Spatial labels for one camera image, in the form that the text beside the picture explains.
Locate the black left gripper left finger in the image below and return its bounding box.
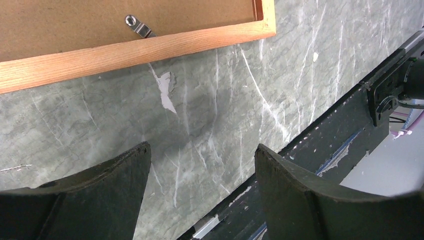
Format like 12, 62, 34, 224
0, 141, 152, 240

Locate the metal frame clip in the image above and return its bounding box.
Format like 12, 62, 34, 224
125, 14, 157, 39

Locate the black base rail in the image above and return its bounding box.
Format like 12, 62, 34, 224
181, 29, 424, 240

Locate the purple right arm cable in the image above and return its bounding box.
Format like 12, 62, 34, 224
389, 109, 424, 140

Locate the orange wooden picture frame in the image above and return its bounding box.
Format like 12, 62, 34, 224
0, 0, 277, 94

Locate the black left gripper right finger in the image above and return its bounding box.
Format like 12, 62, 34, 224
254, 144, 424, 240

